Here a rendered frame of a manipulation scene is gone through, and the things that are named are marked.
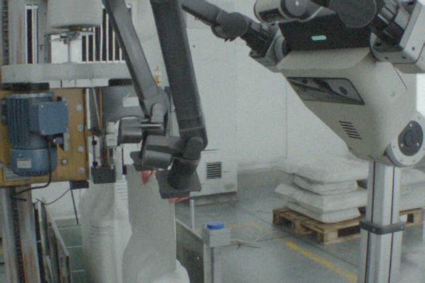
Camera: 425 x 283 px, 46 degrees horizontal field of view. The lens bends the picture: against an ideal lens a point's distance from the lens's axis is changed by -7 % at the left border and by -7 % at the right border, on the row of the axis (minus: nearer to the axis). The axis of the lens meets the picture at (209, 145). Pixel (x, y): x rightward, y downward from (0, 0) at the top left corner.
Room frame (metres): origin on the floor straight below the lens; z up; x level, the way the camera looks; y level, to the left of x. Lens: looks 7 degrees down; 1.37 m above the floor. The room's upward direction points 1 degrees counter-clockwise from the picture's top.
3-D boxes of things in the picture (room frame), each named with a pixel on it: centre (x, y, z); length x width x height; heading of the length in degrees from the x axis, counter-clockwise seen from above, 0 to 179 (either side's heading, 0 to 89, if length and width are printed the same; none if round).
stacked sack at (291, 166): (4.74, -0.94, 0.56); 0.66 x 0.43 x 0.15; 110
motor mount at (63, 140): (1.65, 0.49, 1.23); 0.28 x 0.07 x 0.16; 22
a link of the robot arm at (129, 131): (1.50, 0.19, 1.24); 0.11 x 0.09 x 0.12; 111
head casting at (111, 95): (1.95, 0.30, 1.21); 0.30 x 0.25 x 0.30; 22
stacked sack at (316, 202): (4.37, -1.10, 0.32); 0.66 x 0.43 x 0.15; 114
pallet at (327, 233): (4.68, -1.29, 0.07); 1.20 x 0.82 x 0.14; 114
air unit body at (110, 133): (1.75, 0.32, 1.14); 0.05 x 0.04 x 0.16; 112
